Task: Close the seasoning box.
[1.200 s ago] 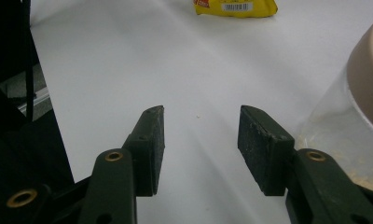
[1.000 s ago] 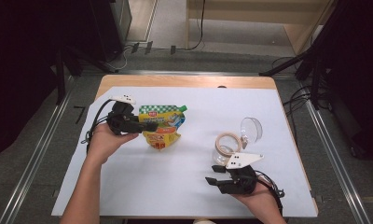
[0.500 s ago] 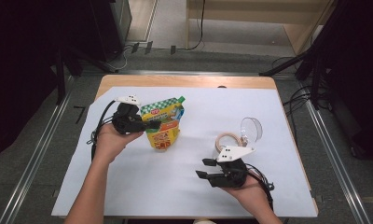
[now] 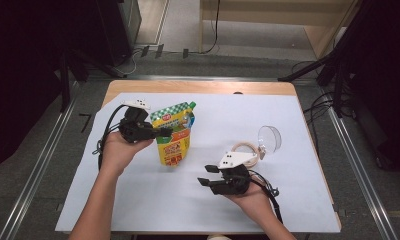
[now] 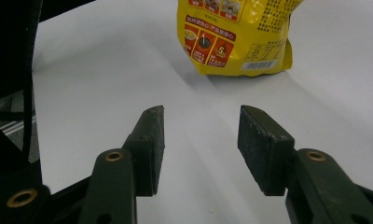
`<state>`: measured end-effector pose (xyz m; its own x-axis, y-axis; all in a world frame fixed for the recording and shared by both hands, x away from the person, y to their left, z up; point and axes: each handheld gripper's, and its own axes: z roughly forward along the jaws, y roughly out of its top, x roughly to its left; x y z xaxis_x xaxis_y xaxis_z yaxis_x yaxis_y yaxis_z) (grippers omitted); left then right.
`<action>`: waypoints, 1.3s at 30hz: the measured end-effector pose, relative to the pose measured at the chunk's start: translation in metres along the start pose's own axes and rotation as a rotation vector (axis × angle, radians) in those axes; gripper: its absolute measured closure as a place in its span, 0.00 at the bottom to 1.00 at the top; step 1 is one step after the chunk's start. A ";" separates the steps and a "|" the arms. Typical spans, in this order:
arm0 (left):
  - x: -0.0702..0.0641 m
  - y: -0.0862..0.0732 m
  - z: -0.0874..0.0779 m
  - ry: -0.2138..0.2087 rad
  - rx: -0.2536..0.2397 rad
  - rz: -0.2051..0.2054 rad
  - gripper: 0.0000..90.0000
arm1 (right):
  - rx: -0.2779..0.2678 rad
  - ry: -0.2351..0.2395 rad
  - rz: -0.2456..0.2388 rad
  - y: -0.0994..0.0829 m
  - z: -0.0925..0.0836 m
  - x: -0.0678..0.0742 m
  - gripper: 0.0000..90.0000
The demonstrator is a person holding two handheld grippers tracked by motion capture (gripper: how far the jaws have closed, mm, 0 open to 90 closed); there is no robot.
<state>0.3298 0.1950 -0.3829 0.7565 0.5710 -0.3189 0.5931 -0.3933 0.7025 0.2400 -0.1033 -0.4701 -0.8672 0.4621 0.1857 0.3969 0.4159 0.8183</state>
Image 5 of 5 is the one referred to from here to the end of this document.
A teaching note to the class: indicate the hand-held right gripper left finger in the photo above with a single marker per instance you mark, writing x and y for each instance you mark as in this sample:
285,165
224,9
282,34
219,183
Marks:
144,161

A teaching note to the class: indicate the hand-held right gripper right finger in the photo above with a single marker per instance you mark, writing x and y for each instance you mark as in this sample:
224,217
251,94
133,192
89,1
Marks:
265,155

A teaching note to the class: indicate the yellow seasoning pouch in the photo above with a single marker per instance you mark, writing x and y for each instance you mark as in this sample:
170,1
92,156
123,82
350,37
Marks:
253,37

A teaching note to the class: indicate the white cloth mat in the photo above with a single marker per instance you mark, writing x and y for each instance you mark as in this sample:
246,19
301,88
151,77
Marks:
113,77

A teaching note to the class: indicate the metal floor rail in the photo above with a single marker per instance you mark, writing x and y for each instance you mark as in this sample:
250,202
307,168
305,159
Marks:
16,126

